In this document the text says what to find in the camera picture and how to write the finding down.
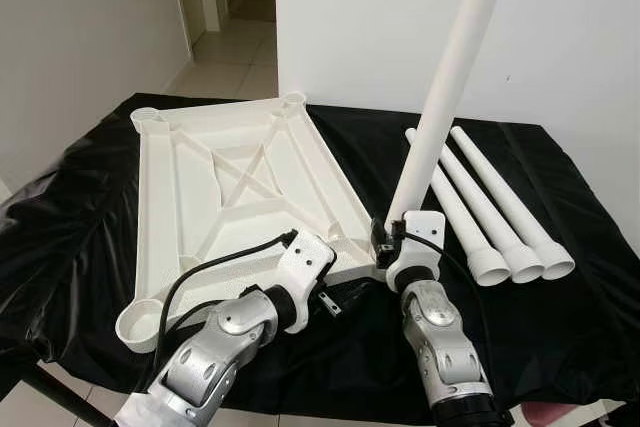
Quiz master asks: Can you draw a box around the white plastic children table top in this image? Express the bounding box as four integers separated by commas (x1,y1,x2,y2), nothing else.
113,92,393,353

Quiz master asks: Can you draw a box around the red white plastic item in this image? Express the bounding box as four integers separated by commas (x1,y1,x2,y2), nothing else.
518,399,613,427

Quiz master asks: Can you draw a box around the black table cloth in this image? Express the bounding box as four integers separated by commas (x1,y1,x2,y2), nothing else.
0,95,640,423

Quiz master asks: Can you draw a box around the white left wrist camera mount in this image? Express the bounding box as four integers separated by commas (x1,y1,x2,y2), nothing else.
275,230,338,300

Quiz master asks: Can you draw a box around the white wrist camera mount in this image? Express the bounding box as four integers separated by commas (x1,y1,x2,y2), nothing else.
384,211,447,294
275,230,338,300

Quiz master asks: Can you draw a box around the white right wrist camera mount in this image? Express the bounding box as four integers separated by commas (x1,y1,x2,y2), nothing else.
384,211,447,294

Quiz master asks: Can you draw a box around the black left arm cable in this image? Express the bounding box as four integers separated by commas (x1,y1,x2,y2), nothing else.
160,290,263,348

